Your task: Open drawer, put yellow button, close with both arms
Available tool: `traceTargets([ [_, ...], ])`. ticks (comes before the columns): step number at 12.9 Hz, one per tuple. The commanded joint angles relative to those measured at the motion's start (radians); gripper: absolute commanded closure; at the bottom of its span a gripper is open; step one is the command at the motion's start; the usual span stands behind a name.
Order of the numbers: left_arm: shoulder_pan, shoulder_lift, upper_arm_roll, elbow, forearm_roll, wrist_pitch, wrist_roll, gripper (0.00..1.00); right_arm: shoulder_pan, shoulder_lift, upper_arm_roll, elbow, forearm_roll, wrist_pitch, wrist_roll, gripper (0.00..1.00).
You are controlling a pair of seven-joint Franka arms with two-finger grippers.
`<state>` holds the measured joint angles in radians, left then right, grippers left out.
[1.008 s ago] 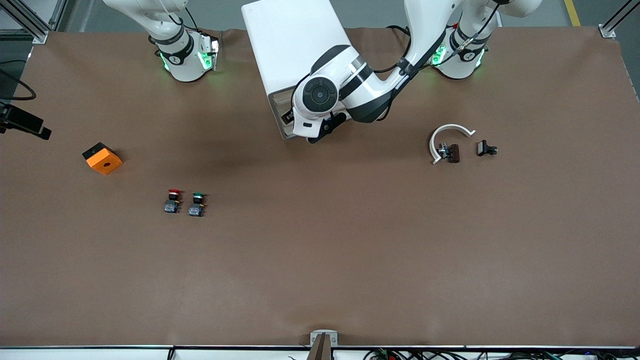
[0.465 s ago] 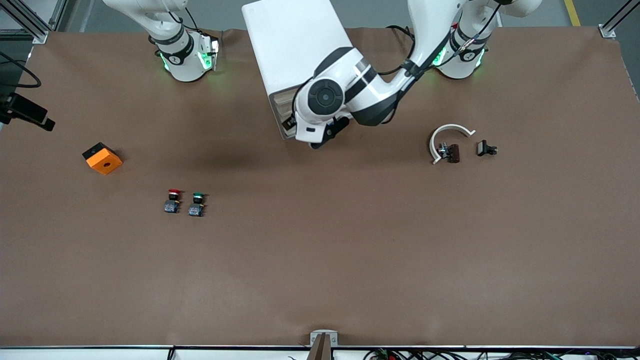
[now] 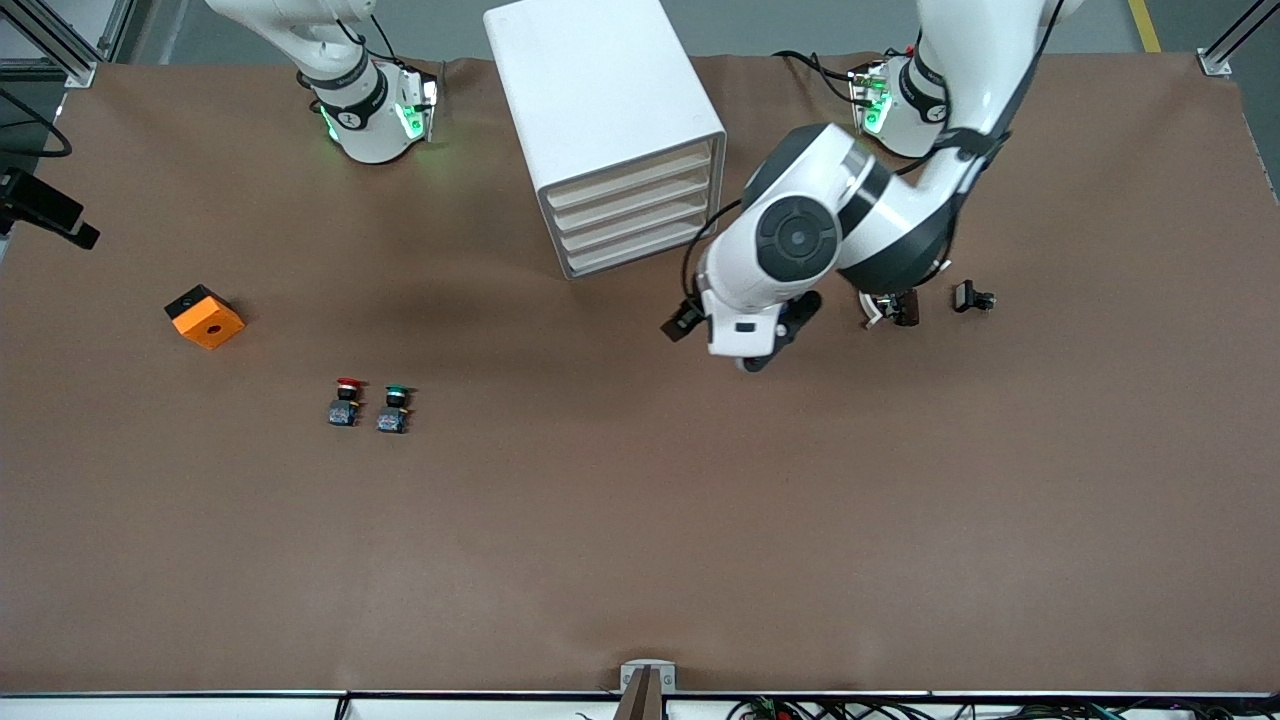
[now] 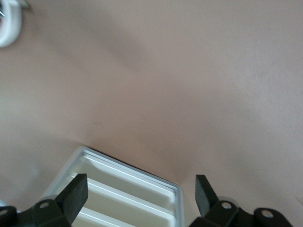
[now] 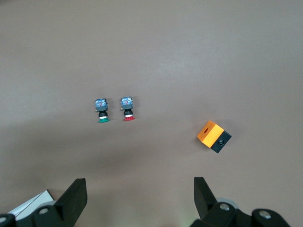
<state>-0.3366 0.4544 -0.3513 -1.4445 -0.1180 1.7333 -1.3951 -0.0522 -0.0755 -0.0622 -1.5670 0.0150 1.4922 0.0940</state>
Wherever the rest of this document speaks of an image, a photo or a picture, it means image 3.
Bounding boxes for black cable bundle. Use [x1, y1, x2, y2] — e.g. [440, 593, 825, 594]
[730, 697, 1280, 720]

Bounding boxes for black arm base cable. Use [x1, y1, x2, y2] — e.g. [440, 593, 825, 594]
[775, 48, 871, 109]

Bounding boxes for red pushbutton switch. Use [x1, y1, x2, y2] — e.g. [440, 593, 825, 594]
[328, 377, 367, 428]

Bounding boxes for green pushbutton switch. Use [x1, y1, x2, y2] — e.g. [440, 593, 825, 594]
[376, 383, 415, 435]

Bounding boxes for aluminium frame post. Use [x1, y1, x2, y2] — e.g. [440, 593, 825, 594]
[1195, 0, 1280, 79]
[0, 0, 136, 89]

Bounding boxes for orange button box black base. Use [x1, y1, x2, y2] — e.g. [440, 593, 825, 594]
[165, 284, 246, 351]

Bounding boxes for grey metal bracket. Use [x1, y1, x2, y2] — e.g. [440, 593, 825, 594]
[615, 660, 677, 720]

